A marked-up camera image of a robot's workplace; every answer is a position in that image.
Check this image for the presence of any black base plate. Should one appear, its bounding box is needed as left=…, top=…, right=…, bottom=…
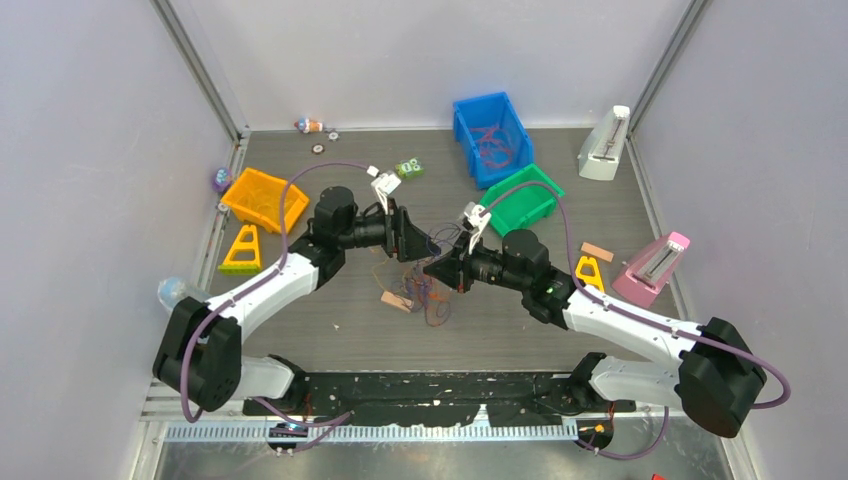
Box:
left=243, top=372, right=635, bottom=427

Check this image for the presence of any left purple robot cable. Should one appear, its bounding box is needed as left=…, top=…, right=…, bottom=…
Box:
left=180, top=160, right=379, bottom=454

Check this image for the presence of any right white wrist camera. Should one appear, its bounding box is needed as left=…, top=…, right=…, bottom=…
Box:
left=463, top=202, right=491, bottom=254

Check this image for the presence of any yellow triangle block right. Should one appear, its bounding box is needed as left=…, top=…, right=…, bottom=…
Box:
left=575, top=255, right=605, bottom=293

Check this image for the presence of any yellow triangle block left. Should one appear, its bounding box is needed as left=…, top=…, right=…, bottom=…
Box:
left=217, top=224, right=262, bottom=275

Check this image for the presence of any purple round toy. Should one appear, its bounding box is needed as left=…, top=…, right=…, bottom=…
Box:
left=212, top=167, right=233, bottom=194

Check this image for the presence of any green plastic bin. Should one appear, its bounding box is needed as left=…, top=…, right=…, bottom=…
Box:
left=480, top=164, right=565, bottom=236

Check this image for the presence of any small wooden block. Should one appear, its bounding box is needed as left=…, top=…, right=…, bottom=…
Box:
left=380, top=291, right=414, bottom=313

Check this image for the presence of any clear plastic bottle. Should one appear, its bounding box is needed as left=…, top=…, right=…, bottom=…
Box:
left=157, top=276, right=211, bottom=314

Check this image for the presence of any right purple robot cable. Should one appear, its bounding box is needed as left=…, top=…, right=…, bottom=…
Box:
left=480, top=180, right=792, bottom=460

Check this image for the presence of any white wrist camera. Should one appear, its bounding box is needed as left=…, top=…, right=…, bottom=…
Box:
left=463, top=202, right=491, bottom=254
left=367, top=166, right=402, bottom=214

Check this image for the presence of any yellow triangle block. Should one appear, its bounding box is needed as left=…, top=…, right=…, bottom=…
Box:
left=217, top=224, right=262, bottom=275
left=575, top=255, right=605, bottom=293

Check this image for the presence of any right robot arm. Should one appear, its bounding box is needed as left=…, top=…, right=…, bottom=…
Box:
left=424, top=229, right=767, bottom=438

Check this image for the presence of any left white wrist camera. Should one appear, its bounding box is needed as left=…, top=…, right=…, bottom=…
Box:
left=367, top=166, right=402, bottom=214

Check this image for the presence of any pink metronome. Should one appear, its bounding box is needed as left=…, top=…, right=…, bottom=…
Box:
left=612, top=231, right=690, bottom=309

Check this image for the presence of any orange plastic bin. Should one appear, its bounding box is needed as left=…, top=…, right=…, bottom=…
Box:
left=221, top=168, right=310, bottom=234

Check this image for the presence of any green monster toy block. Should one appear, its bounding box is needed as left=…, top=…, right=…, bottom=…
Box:
left=395, top=158, right=424, bottom=180

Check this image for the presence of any small clown figurine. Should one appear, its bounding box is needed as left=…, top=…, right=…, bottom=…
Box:
left=293, top=117, right=325, bottom=134

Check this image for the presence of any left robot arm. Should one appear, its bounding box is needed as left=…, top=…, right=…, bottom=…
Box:
left=152, top=186, right=440, bottom=422

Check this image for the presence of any white metronome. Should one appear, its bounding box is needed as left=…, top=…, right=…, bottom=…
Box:
left=578, top=105, right=631, bottom=181

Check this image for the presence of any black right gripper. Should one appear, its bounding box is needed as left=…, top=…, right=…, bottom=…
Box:
left=424, top=231, right=530, bottom=295

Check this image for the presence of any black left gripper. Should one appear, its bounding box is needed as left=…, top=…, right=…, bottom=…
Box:
left=338, top=198, right=440, bottom=262

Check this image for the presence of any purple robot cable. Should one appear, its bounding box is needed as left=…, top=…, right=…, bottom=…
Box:
left=480, top=180, right=792, bottom=460
left=180, top=160, right=379, bottom=454

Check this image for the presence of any blue plastic bin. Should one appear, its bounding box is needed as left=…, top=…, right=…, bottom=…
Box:
left=453, top=92, right=535, bottom=190

